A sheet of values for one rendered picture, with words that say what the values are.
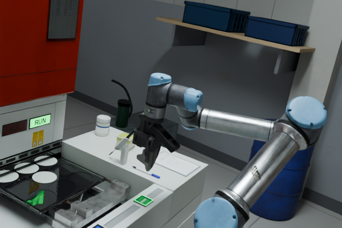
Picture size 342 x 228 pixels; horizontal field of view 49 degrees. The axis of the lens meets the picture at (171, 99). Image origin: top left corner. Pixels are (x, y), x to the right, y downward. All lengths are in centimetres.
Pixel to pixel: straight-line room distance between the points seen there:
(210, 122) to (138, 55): 356
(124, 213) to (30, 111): 61
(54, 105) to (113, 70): 341
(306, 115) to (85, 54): 459
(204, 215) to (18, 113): 92
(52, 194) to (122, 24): 365
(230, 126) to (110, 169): 65
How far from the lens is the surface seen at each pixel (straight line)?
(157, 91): 129
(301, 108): 119
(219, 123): 134
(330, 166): 394
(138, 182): 167
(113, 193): 168
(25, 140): 174
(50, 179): 170
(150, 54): 472
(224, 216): 106
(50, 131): 182
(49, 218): 156
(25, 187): 165
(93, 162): 179
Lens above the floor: 173
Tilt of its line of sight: 16 degrees down
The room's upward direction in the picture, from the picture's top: 10 degrees clockwise
